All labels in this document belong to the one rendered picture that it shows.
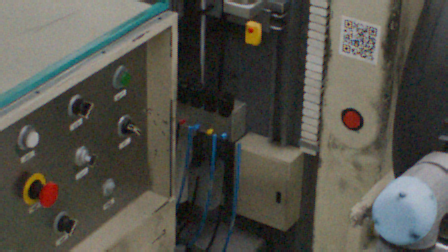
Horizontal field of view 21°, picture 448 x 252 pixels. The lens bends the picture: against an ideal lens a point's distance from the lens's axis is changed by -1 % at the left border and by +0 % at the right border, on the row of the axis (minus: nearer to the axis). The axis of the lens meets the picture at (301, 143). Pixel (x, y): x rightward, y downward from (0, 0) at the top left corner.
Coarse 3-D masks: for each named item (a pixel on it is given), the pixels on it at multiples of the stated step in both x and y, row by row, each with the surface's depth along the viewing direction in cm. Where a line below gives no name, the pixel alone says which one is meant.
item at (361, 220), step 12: (384, 180) 222; (372, 192) 218; (360, 204) 214; (372, 204) 215; (360, 216) 212; (372, 216) 216; (348, 228) 214; (360, 228) 213; (348, 240) 215; (360, 240) 214
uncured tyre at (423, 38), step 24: (432, 0) 186; (432, 24) 183; (432, 48) 183; (408, 72) 187; (432, 72) 182; (408, 96) 186; (432, 96) 183; (408, 120) 187; (432, 120) 184; (408, 144) 188; (432, 144) 185; (408, 168) 191
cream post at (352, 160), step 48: (336, 0) 208; (384, 0) 204; (336, 48) 213; (384, 48) 208; (336, 96) 217; (384, 96) 212; (336, 144) 222; (384, 144) 218; (336, 192) 227; (336, 240) 232
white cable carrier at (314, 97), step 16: (320, 0) 211; (320, 16) 213; (320, 32) 214; (320, 48) 216; (320, 64) 218; (320, 80) 219; (304, 96) 222; (320, 96) 222; (304, 112) 224; (320, 112) 223; (304, 128) 225; (320, 128) 225
